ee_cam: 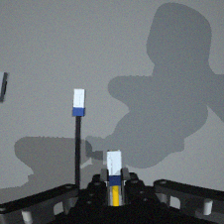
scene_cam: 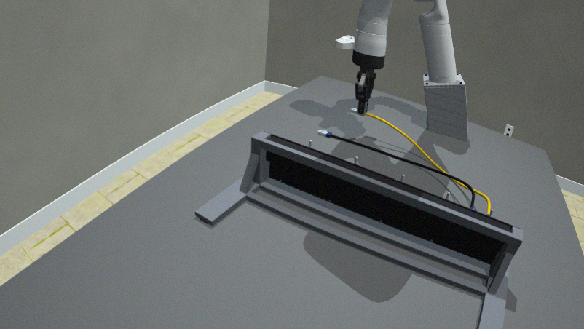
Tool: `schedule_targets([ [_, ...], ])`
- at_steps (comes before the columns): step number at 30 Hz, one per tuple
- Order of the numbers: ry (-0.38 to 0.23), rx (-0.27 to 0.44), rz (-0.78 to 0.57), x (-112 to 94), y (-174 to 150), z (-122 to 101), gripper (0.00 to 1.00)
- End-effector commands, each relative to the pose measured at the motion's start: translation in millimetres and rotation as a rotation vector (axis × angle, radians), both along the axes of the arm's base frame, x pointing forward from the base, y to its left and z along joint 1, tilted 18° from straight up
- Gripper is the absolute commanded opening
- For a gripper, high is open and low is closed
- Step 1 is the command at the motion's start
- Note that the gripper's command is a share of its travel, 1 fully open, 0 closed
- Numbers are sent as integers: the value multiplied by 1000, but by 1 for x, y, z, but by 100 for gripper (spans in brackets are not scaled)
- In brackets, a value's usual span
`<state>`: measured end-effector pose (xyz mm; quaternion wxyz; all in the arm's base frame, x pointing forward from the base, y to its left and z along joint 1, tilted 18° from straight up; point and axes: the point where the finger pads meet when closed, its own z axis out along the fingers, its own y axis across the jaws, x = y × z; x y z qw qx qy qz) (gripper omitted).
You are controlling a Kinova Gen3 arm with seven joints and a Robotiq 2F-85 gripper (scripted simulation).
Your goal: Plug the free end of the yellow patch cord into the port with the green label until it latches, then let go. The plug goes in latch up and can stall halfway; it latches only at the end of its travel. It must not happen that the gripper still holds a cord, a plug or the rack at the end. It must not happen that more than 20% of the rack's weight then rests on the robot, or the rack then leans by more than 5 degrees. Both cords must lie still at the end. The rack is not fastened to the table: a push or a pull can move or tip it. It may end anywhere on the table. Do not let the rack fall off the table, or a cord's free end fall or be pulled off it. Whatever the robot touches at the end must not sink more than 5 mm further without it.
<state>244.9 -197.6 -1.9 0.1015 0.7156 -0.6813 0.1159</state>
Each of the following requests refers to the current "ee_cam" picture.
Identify black cable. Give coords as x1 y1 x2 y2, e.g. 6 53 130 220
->
75 116 81 189

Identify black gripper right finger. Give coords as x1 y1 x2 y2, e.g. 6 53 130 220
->
120 168 224 224

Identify yellow patch cord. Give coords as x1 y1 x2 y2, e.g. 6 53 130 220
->
112 186 119 206

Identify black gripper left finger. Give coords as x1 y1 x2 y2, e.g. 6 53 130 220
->
0 168 111 224

